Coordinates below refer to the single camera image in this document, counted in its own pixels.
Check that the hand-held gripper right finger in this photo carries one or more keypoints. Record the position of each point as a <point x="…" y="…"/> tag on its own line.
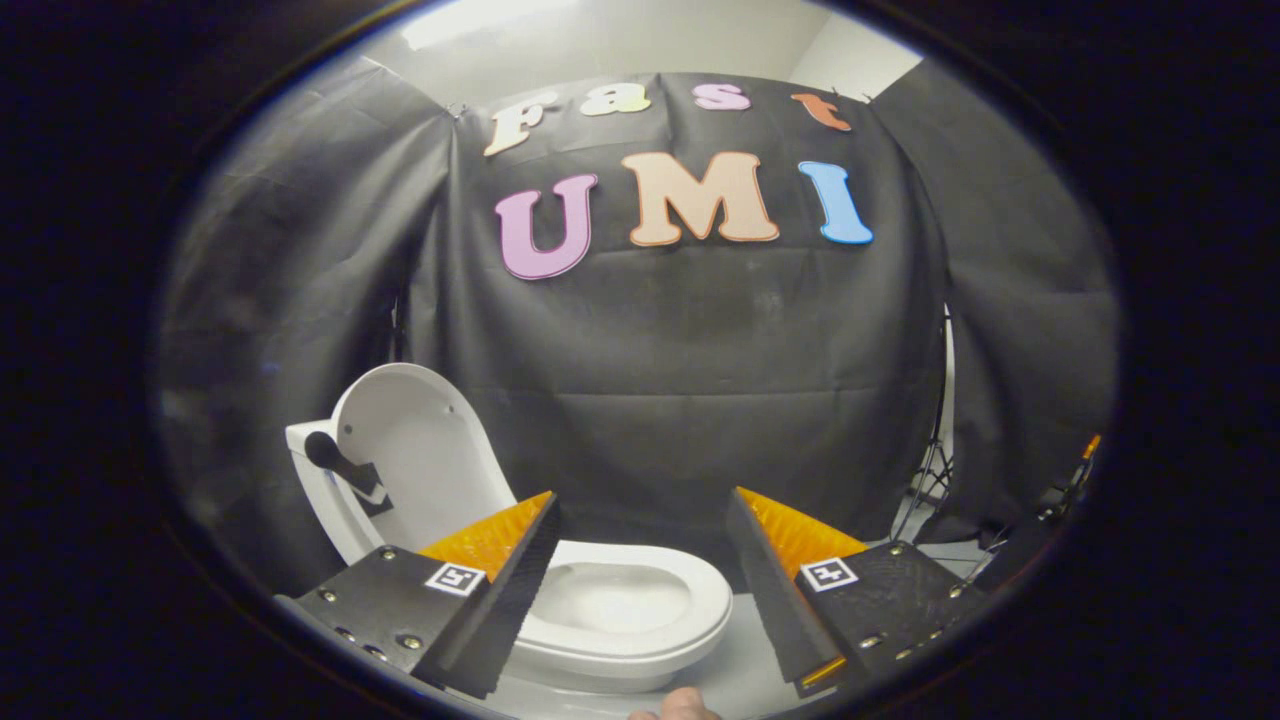
<point x="775" y="590"/>

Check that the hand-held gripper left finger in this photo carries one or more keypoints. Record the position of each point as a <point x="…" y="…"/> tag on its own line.
<point x="510" y="610"/>

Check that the white toilet lid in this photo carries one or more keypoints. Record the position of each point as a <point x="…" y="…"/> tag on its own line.
<point x="420" y="450"/>

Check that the white toilet seat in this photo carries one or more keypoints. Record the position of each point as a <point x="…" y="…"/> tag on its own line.
<point x="702" y="600"/>

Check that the white toilet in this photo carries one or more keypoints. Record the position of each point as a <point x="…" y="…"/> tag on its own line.
<point x="610" y="600"/>

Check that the black tripod stand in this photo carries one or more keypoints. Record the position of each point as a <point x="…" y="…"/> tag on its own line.
<point x="938" y="455"/>

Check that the black backdrop cloth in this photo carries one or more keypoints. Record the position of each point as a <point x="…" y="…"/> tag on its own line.
<point x="680" y="350"/>

